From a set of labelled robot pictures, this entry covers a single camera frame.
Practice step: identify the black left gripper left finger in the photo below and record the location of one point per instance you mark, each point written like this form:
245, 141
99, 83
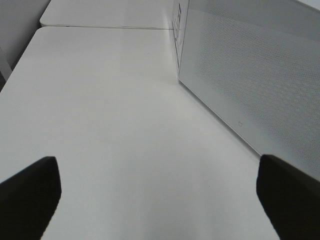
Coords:
29, 199

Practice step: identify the white microwave oven body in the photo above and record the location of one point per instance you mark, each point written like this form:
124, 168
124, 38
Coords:
178, 22

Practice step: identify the white microwave door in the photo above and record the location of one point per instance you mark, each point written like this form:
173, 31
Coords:
256, 65

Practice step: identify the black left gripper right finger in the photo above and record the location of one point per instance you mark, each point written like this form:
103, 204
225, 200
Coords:
290, 199

